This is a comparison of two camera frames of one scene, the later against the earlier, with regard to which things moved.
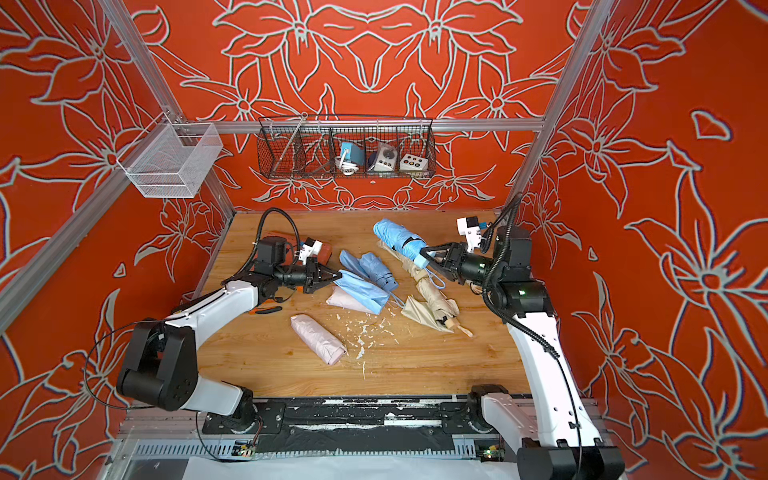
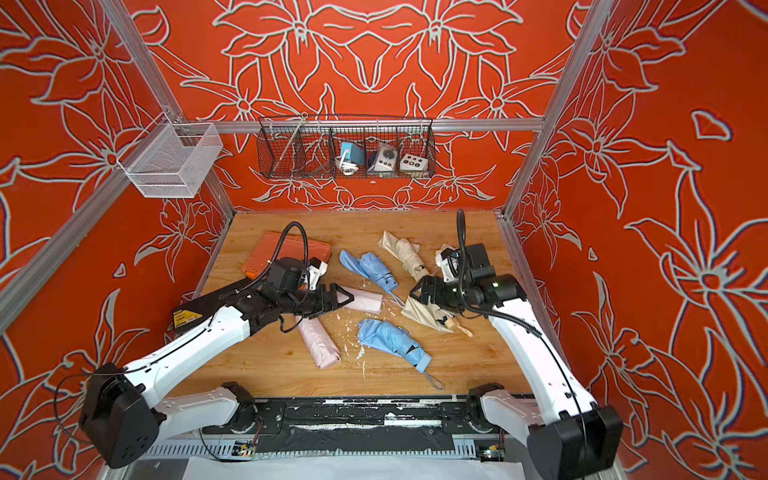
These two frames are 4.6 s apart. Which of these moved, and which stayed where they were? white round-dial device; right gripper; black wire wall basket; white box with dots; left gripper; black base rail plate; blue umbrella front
Moved: right gripper; left gripper; blue umbrella front
Stayed: white box with dots; white round-dial device; black base rail plate; black wire wall basket
